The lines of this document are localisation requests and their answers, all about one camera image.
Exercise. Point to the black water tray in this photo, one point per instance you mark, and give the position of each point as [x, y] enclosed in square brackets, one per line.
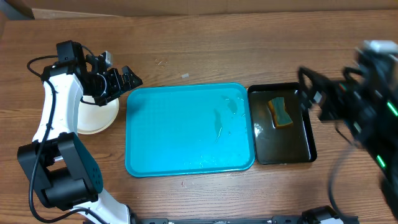
[293, 144]

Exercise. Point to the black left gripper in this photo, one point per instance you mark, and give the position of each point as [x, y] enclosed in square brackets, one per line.
[119, 87]

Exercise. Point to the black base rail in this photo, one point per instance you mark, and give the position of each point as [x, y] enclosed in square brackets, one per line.
[319, 215]

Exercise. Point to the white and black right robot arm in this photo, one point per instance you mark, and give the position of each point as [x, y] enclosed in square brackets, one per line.
[366, 100]

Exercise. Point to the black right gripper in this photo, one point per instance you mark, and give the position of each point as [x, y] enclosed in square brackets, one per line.
[337, 99]

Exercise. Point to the white plate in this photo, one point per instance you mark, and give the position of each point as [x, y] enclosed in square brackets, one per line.
[94, 119]

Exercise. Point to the green and yellow sponge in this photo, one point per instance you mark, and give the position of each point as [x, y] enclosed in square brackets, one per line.
[280, 116]

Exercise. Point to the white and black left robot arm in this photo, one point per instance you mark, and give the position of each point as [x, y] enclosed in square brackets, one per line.
[64, 178]

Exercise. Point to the teal plastic tray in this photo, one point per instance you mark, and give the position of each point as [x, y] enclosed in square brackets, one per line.
[190, 129]

